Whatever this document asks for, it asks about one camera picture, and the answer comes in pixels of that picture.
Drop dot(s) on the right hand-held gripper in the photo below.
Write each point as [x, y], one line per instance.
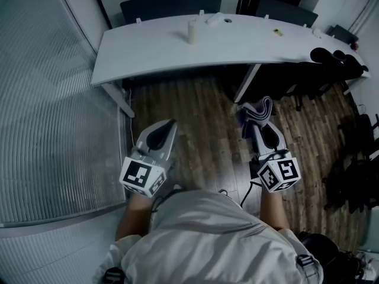
[279, 173]

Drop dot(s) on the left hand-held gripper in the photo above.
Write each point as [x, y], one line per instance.
[139, 174]

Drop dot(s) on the grey purple cloth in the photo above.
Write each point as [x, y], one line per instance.
[254, 114]

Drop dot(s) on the white cylindrical cup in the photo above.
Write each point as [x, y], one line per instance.
[192, 31]

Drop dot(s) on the person's right forearm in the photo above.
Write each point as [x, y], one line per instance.
[274, 210]

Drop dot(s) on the person's left forearm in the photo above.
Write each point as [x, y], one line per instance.
[133, 217]

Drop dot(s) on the person's white shoe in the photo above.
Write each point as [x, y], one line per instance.
[223, 192]
[177, 187]

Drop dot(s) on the white desk leg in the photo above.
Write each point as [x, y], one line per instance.
[247, 83]
[120, 100]

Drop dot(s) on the small yellow sticker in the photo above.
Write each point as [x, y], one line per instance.
[278, 32]

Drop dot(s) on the person's white shirt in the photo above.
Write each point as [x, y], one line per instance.
[207, 241]

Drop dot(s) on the small red object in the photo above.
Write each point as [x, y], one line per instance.
[355, 46]

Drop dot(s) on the short dark desk partition panel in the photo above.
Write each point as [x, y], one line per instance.
[284, 10]

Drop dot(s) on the white power strip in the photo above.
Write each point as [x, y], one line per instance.
[214, 19]

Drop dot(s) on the black bag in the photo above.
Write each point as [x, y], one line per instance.
[328, 256]

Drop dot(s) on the long dark desk partition panel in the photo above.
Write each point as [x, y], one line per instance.
[168, 6]

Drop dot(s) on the white printed papers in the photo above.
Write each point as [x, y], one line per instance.
[368, 265]

